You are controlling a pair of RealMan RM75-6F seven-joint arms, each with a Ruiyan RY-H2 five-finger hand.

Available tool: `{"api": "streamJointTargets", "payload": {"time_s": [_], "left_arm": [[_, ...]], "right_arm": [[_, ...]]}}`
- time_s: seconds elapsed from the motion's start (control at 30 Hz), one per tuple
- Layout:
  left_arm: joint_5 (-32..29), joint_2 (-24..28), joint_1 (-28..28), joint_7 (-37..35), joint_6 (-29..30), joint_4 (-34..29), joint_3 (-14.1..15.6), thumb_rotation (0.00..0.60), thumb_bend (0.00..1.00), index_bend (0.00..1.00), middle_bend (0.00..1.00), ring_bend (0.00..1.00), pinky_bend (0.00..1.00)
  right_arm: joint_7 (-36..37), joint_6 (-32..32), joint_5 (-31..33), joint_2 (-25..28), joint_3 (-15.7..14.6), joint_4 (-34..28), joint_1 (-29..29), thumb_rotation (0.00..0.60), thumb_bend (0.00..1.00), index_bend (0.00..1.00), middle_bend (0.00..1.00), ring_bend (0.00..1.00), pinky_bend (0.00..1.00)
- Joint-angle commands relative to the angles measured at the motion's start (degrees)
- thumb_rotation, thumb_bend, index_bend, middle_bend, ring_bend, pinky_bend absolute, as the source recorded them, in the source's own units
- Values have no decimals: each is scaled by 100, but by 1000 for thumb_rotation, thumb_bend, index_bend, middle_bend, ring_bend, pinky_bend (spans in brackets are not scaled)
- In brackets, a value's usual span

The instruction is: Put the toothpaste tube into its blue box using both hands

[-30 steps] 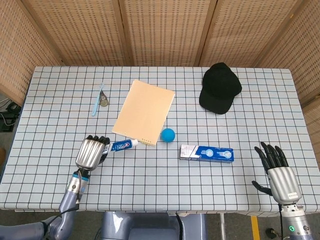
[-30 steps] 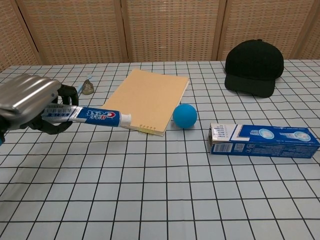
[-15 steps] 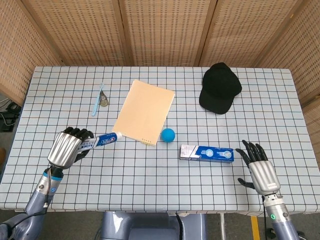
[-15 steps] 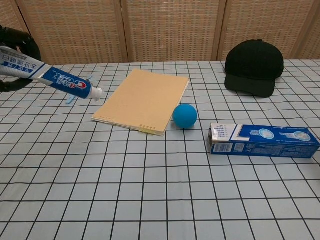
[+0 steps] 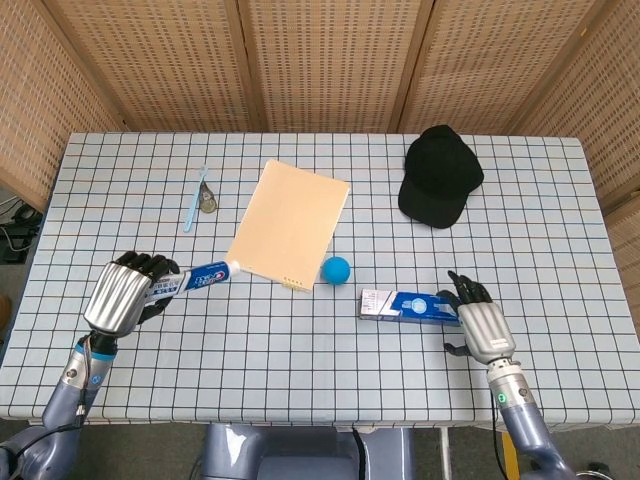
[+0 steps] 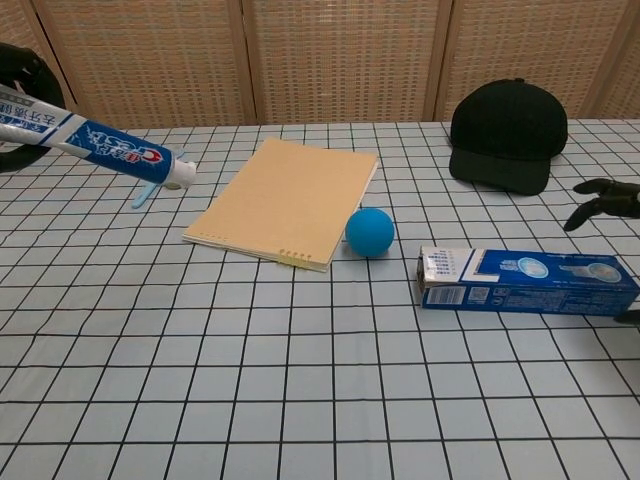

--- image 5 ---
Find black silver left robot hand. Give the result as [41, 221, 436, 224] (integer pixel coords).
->
[82, 250, 181, 336]

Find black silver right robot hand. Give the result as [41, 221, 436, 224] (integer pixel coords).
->
[435, 269, 517, 365]

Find blue toothpaste paper box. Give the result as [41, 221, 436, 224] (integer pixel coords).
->
[357, 288, 464, 329]

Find blue white toothpaste tube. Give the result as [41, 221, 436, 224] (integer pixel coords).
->
[144, 258, 241, 300]

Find light blue toothbrush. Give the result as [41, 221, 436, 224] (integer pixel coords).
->
[183, 165, 209, 234]

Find small grey foil-wrapped item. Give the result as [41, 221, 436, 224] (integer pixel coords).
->
[195, 182, 218, 215]

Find black baseball cap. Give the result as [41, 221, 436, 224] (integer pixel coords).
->
[397, 124, 485, 230]

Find blue ball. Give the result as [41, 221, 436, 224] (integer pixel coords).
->
[320, 255, 352, 286]

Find tan notebook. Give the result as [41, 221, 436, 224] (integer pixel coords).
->
[223, 158, 351, 294]

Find blue checked tablecloth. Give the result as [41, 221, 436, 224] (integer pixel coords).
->
[0, 130, 640, 435]

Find grey-blue robot torso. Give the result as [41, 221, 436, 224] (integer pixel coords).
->
[192, 422, 416, 480]

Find woven wooden folding screen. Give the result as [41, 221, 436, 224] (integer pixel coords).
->
[0, 0, 640, 216]

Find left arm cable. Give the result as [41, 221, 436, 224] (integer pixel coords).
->
[73, 335, 97, 430]

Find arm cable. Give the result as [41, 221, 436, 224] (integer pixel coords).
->
[73, 335, 97, 430]
[491, 399, 506, 480]

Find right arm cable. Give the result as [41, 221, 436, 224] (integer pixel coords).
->
[491, 399, 506, 480]

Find floor cables and devices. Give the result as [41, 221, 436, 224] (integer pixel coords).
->
[0, 193, 45, 264]

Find black torso cable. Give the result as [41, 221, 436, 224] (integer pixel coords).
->
[351, 428, 371, 480]

